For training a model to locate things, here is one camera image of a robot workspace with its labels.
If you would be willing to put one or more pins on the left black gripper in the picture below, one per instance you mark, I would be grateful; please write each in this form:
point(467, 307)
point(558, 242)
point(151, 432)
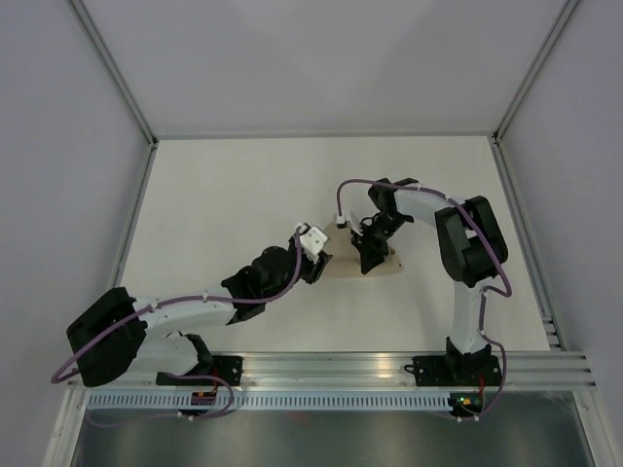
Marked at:
point(314, 269)

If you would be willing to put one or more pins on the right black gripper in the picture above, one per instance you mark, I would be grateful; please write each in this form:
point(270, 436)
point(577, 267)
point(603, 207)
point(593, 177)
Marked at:
point(372, 255)

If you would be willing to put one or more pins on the beige cloth napkin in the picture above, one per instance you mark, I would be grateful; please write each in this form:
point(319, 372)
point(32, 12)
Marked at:
point(345, 262)

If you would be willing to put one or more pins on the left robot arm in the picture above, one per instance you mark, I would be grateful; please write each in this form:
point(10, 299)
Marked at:
point(107, 337)

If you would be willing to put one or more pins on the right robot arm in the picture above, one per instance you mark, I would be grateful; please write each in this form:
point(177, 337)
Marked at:
point(472, 251)

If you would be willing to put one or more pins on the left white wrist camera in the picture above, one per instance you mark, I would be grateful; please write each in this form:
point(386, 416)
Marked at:
point(312, 239)

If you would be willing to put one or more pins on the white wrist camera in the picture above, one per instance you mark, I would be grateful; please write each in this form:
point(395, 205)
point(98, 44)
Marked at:
point(348, 220)
point(312, 239)

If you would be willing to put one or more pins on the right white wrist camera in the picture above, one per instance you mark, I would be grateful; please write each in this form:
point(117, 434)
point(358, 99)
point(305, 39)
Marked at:
point(348, 220)

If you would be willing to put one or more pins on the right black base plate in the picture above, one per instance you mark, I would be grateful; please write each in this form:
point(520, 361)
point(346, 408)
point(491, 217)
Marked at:
point(441, 371)

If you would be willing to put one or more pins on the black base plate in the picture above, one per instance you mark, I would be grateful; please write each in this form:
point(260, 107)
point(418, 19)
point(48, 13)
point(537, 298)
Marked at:
point(441, 371)
point(223, 368)

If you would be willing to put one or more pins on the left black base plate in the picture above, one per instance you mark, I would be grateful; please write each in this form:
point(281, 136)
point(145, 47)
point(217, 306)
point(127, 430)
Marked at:
point(223, 368)

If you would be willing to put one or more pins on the right aluminium frame post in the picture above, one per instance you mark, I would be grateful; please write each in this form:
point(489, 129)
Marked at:
point(548, 45)

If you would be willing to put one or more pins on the aluminium frame post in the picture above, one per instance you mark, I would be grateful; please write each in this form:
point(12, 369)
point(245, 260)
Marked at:
point(84, 17)
point(548, 45)

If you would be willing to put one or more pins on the aluminium mounting rail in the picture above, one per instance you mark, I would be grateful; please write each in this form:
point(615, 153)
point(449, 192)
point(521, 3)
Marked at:
point(521, 370)

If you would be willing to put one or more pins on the white slotted cable duct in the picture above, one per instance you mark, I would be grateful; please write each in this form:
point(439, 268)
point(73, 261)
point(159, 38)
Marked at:
point(273, 400)

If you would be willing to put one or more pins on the left aluminium frame post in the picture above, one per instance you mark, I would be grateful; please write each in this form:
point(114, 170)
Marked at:
point(84, 17)

